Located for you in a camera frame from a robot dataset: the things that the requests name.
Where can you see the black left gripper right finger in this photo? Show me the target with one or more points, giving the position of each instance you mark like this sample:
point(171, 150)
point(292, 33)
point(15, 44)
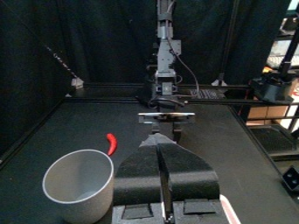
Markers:
point(191, 178)

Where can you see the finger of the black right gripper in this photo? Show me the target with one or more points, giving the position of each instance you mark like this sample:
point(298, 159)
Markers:
point(178, 131)
point(157, 128)

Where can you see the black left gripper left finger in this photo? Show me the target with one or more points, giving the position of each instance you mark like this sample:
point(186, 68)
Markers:
point(137, 175)

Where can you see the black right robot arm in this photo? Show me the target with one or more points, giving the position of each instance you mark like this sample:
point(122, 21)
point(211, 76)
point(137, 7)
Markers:
point(166, 58)

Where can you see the grey bowl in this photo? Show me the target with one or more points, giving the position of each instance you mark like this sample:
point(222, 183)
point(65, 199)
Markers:
point(82, 186)

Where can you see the black ribbed plate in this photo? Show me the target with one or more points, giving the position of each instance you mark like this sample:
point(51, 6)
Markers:
point(203, 94)

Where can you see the red toy chili pepper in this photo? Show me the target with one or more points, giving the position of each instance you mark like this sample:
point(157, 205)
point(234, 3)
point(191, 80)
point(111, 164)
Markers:
point(113, 144)

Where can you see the white red-edged strip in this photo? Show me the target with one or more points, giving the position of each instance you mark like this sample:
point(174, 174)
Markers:
point(230, 210)

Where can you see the brown cardboard box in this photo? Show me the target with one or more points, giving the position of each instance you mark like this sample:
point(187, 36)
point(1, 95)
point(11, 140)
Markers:
point(269, 113)

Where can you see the black cloth curtain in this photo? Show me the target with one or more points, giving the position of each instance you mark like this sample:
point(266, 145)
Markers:
point(98, 40)

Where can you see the white keyboard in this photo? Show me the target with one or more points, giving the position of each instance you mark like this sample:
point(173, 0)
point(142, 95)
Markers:
point(284, 59)

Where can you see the black stand pole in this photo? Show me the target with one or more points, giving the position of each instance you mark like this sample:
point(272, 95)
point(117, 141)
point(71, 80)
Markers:
point(290, 52)

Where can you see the black frame rail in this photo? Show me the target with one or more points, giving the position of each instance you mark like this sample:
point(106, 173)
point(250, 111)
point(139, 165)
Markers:
point(105, 100)

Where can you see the white tag on frame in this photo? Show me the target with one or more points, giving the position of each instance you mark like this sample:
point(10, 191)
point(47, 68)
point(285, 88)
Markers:
point(78, 83)

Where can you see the black corner bracket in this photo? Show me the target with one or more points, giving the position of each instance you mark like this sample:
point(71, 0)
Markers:
point(292, 178)

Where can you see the black camera stand base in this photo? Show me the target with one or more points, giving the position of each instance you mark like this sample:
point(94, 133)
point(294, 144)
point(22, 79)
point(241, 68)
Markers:
point(273, 89)

